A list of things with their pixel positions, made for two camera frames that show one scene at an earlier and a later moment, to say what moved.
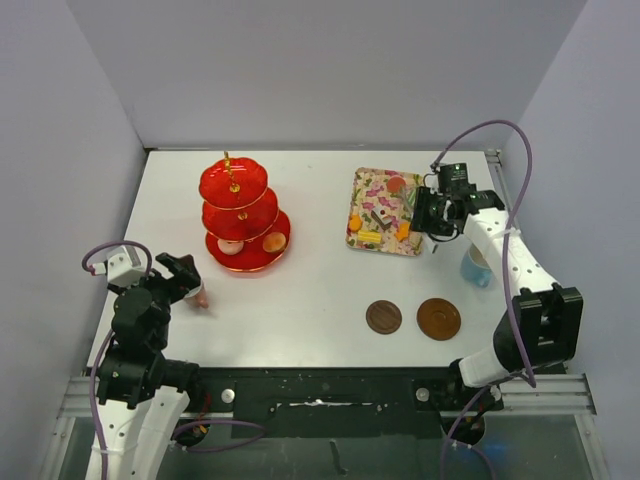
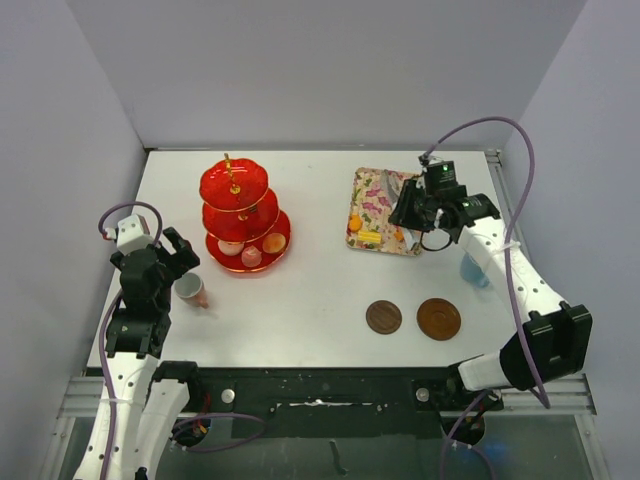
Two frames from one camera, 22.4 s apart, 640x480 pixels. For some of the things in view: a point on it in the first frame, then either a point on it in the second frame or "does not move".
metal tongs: (427, 238) -> (392, 185)
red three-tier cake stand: (245, 231) does not move
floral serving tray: (381, 212) does not move
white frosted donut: (230, 247) does not move
